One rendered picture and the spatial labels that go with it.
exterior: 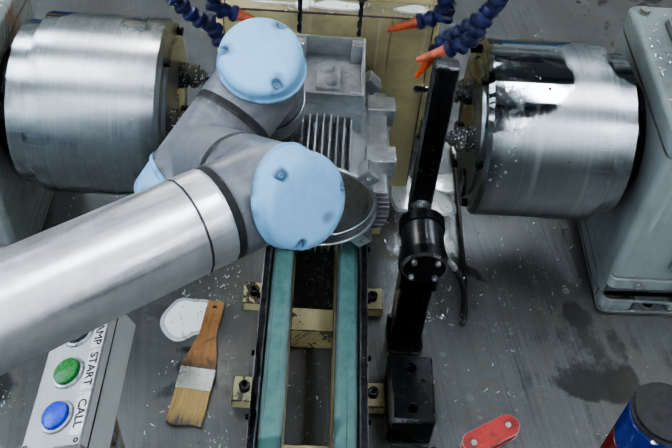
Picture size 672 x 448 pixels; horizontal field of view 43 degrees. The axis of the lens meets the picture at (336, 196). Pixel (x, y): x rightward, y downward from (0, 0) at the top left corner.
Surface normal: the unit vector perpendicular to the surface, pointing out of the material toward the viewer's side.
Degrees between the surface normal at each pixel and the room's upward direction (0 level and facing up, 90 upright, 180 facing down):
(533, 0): 0
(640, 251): 90
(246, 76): 30
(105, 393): 67
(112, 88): 40
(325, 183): 60
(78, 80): 35
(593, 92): 24
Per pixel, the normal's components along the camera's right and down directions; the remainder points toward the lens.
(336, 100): -0.04, 0.73
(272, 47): 0.04, -0.22
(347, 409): 0.06, -0.67
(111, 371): 0.94, -0.22
